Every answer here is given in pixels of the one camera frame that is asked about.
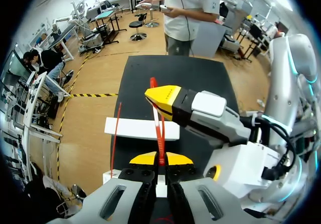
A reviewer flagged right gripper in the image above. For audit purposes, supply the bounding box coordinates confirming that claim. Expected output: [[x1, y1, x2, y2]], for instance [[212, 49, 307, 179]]
[[144, 85, 287, 200]]

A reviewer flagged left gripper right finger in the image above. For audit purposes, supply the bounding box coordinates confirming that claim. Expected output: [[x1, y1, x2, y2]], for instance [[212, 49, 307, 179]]
[[165, 152, 254, 224]]

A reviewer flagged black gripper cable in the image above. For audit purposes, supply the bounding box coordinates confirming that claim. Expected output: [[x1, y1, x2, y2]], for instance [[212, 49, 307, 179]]
[[252, 117, 297, 177]]

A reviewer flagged person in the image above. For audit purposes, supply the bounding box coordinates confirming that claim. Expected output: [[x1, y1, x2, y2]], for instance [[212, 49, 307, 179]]
[[135, 0, 222, 57], [22, 48, 75, 103]]

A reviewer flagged white block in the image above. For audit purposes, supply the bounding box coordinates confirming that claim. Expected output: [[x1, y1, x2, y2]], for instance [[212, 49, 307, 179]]
[[104, 117, 181, 141]]

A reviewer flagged red tape strip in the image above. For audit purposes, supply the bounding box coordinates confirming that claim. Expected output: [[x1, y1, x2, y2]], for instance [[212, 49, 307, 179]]
[[149, 77, 168, 166], [111, 102, 123, 180]]

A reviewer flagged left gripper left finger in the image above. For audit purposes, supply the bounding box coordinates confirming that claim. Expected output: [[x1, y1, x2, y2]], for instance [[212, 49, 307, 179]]
[[53, 151, 158, 224]]

